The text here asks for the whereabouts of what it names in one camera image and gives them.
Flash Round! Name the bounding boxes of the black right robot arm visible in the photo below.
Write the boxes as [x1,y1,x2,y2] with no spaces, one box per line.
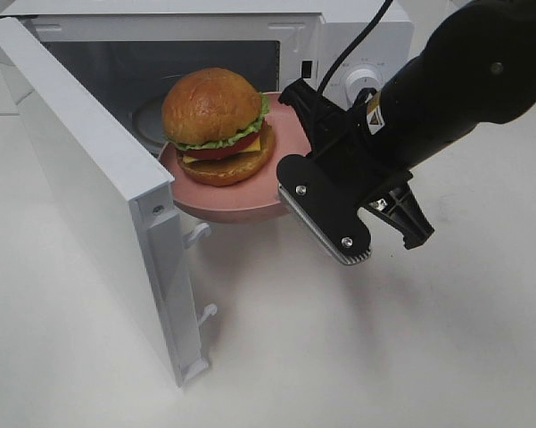
[276,1,536,266]

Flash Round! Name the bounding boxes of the toy hamburger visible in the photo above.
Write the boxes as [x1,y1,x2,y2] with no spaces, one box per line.
[161,68,276,187]

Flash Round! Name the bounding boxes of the glass microwave turntable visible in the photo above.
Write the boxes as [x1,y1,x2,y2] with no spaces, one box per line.
[131,95,167,155]

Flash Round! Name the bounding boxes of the pink round plate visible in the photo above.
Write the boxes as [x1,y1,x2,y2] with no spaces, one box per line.
[159,92,310,223]

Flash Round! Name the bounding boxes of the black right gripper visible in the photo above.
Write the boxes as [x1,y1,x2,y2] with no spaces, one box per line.
[276,79,434,266]

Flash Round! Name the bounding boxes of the white microwave oven body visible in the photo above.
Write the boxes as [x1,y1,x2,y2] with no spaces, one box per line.
[0,1,379,193]

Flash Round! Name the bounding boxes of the upper white power knob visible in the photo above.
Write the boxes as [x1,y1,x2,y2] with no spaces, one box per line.
[343,64,383,106]

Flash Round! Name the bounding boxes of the white microwave door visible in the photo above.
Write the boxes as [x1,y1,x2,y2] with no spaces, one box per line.
[0,18,210,385]

